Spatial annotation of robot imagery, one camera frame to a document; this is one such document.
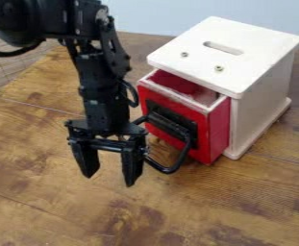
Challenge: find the white wooden cabinet box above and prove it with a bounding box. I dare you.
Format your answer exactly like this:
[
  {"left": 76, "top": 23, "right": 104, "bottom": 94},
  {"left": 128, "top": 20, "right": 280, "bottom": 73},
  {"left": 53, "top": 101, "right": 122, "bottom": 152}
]
[{"left": 147, "top": 16, "right": 299, "bottom": 160}]

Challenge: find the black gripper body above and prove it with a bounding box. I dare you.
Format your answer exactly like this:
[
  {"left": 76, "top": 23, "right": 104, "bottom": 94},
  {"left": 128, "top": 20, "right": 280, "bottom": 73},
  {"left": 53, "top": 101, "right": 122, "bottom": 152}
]
[{"left": 65, "top": 97, "right": 147, "bottom": 154}]

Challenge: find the red drawer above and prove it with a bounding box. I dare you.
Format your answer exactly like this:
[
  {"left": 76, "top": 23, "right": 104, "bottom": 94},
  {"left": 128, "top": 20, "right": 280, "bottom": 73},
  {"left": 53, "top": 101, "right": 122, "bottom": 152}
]
[{"left": 137, "top": 70, "right": 229, "bottom": 165}]

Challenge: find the black metal drawer handle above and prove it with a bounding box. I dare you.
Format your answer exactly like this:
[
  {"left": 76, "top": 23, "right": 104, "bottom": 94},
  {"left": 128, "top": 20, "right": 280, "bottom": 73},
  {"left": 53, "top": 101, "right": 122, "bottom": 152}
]
[{"left": 133, "top": 111, "right": 197, "bottom": 175}]

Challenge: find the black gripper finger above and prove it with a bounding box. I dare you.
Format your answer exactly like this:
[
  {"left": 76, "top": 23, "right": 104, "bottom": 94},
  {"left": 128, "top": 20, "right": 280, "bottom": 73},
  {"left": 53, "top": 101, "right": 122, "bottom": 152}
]
[
  {"left": 68, "top": 139, "right": 100, "bottom": 178},
  {"left": 121, "top": 148, "right": 144, "bottom": 186}
]

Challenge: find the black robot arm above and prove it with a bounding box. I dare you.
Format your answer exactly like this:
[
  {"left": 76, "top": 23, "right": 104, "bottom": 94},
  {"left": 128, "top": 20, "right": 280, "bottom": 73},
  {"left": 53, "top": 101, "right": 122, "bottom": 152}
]
[{"left": 0, "top": 0, "right": 147, "bottom": 186}]

